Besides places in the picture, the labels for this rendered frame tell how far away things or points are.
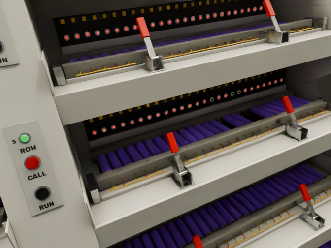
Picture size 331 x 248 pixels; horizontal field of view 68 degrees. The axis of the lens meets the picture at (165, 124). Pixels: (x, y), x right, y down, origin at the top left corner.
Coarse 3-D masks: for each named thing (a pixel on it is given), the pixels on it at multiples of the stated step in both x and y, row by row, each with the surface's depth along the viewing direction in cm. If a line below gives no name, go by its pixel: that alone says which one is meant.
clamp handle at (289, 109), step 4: (284, 100) 51; (288, 100) 51; (284, 104) 51; (288, 104) 51; (288, 108) 50; (292, 108) 51; (288, 112) 51; (292, 112) 51; (292, 116) 51; (292, 120) 50; (296, 120) 51; (296, 124) 50; (296, 128) 50
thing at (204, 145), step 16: (304, 112) 58; (240, 128) 52; (256, 128) 53; (192, 144) 49; (208, 144) 49; (224, 144) 51; (144, 160) 45; (160, 160) 45; (192, 160) 46; (96, 176) 43; (112, 176) 42; (128, 176) 44
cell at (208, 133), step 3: (195, 126) 57; (198, 126) 56; (201, 126) 56; (198, 129) 56; (201, 129) 55; (204, 129) 54; (201, 132) 54; (204, 132) 54; (207, 132) 53; (210, 132) 53; (204, 135) 53; (207, 135) 52; (210, 135) 52
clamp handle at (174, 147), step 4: (172, 132) 42; (168, 136) 42; (172, 136) 42; (168, 140) 42; (172, 140) 42; (172, 144) 42; (176, 144) 42; (172, 148) 42; (176, 148) 42; (172, 152) 42; (176, 152) 42; (176, 156) 42; (176, 160) 42; (180, 160) 42; (180, 164) 42; (180, 168) 42; (180, 172) 42
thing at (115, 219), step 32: (256, 96) 65; (320, 96) 61; (320, 128) 53; (224, 160) 47; (256, 160) 46; (288, 160) 49; (96, 192) 39; (128, 192) 42; (160, 192) 41; (192, 192) 41; (224, 192) 44; (96, 224) 36; (128, 224) 38
